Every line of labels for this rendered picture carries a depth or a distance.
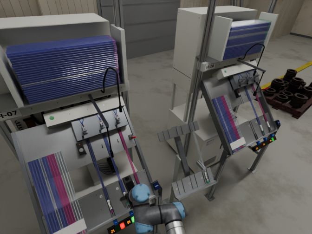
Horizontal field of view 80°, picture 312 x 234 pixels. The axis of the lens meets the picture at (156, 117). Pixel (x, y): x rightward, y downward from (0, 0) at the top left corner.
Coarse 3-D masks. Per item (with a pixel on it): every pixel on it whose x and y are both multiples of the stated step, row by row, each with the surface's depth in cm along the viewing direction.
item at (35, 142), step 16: (32, 128) 112; (64, 128) 119; (128, 128) 135; (32, 144) 111; (48, 144) 114; (64, 144) 117; (96, 144) 124; (112, 144) 128; (128, 144) 132; (32, 160) 109; (80, 160) 118; (96, 160) 122
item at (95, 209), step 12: (132, 180) 128; (144, 180) 131; (96, 192) 118; (108, 192) 120; (120, 192) 123; (84, 204) 114; (96, 204) 116; (120, 204) 122; (84, 216) 113; (96, 216) 115; (108, 216) 117
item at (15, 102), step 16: (112, 32) 112; (0, 48) 88; (0, 64) 82; (16, 80) 100; (0, 96) 104; (16, 96) 92; (0, 112) 93; (16, 112) 100; (96, 176) 148; (160, 192) 137
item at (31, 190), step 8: (16, 136) 109; (16, 144) 107; (16, 152) 106; (24, 168) 106; (24, 176) 105; (32, 192) 105; (32, 200) 104; (40, 208) 108; (40, 216) 104; (40, 224) 103
